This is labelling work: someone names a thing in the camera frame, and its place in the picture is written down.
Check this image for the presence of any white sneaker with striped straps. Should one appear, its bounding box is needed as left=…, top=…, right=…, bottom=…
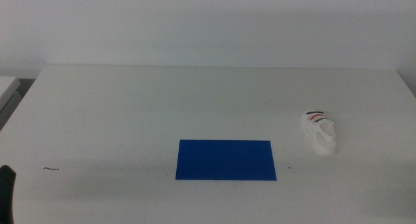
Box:
left=300, top=109, right=338, bottom=156

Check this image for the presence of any blue rectangular mat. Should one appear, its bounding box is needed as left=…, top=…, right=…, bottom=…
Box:
left=175, top=139, right=278, bottom=182

